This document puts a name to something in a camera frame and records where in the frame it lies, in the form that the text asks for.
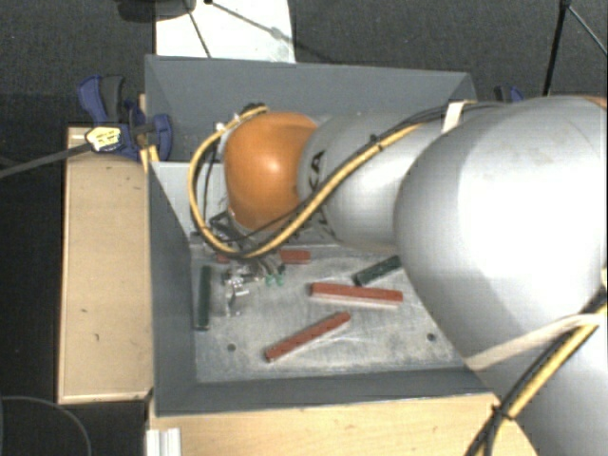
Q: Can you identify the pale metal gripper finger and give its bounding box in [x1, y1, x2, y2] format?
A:
[237, 280, 253, 315]
[222, 276, 239, 317]

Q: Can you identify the red-brown flat block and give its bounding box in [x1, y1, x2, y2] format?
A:
[263, 310, 353, 364]
[307, 281, 405, 311]
[215, 248, 313, 266]

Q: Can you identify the grey metal bin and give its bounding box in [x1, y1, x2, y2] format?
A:
[143, 53, 496, 417]

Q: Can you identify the dark green flat block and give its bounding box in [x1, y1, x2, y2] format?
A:
[193, 264, 213, 332]
[351, 254, 403, 288]

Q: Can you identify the pale wood flat board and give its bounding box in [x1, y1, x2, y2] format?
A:
[57, 125, 155, 406]

